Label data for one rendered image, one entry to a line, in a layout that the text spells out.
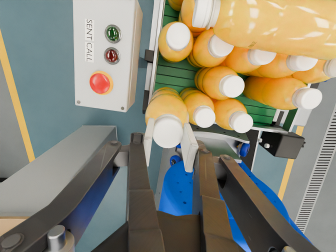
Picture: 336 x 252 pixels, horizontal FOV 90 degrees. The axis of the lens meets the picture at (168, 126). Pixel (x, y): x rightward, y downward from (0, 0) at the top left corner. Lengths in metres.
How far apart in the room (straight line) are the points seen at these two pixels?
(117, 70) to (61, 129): 1.47
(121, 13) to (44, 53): 1.39
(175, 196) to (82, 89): 0.28
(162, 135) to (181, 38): 0.17
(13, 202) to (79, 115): 0.92
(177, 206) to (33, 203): 0.63
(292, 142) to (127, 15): 0.51
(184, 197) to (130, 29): 0.34
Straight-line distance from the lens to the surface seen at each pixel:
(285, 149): 0.59
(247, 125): 0.36
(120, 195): 1.95
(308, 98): 0.41
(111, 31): 0.33
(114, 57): 0.33
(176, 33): 0.31
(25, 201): 0.89
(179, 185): 0.41
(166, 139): 0.21
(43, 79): 1.73
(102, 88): 0.33
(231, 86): 0.33
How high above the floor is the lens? 1.42
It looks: 71 degrees down
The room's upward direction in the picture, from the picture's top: 177 degrees clockwise
